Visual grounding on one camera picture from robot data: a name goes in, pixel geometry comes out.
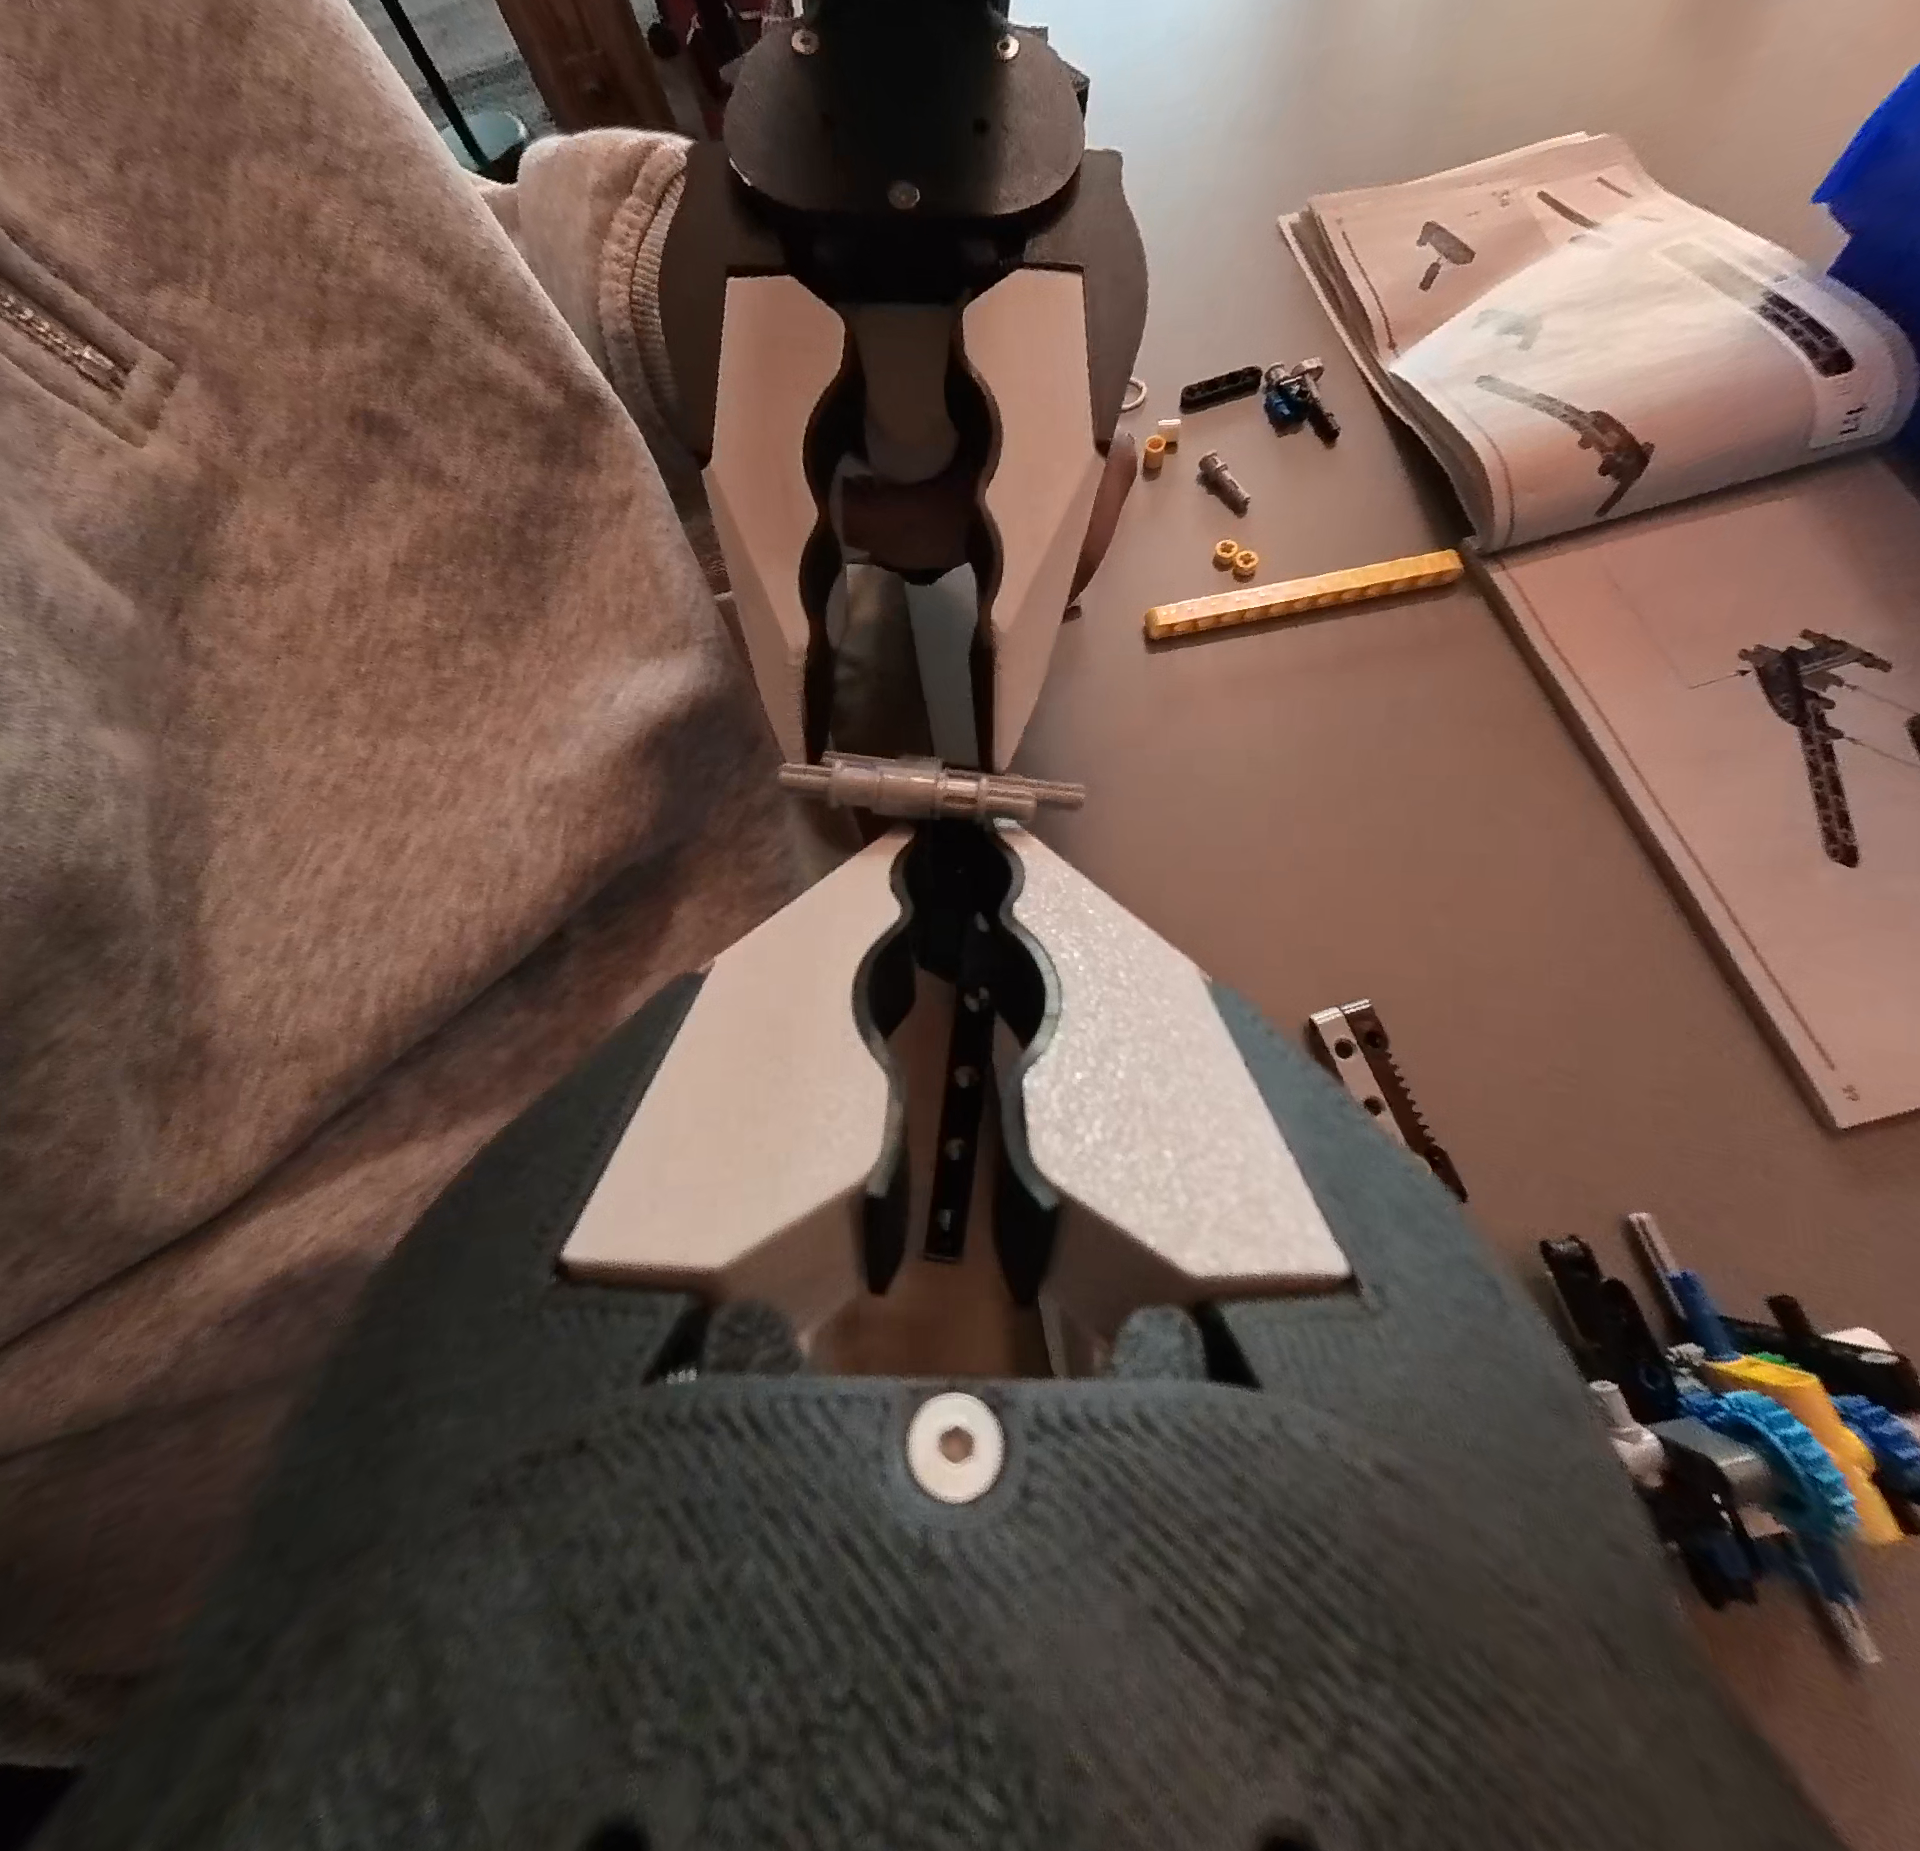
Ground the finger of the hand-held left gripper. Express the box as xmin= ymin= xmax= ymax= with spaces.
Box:
xmin=973 ymin=273 xmax=1106 ymax=770
xmin=700 ymin=273 xmax=853 ymax=775

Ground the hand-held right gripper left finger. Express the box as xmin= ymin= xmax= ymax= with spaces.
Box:
xmin=557 ymin=829 xmax=909 ymax=1343

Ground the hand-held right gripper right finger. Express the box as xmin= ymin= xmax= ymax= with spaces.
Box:
xmin=989 ymin=821 xmax=1360 ymax=1351

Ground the grey and black lego subassembly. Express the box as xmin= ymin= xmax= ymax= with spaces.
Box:
xmin=775 ymin=750 xmax=1086 ymax=1263

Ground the person's left forearm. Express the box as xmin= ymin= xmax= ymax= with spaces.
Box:
xmin=510 ymin=131 xmax=725 ymax=563

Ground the black and grey lego rack piece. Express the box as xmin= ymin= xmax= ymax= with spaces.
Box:
xmin=1308 ymin=998 xmax=1472 ymax=1206

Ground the grey and blue lego cluster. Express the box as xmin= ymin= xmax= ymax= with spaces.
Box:
xmin=1261 ymin=358 xmax=1345 ymax=445

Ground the long yellow lego beam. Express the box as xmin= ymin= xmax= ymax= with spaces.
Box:
xmin=1145 ymin=549 xmax=1465 ymax=642

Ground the open lego instruction booklet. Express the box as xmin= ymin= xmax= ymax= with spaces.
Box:
xmin=1278 ymin=132 xmax=1920 ymax=555

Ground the multicoloured lego gear assembly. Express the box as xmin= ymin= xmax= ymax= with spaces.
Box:
xmin=1537 ymin=1210 xmax=1920 ymax=1671

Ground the person's left hand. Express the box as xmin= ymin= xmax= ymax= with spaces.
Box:
xmin=840 ymin=455 xmax=981 ymax=574

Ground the wooden furniture leg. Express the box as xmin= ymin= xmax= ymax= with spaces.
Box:
xmin=517 ymin=0 xmax=676 ymax=135

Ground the blue plastic bin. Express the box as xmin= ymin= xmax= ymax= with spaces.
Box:
xmin=1810 ymin=65 xmax=1920 ymax=460

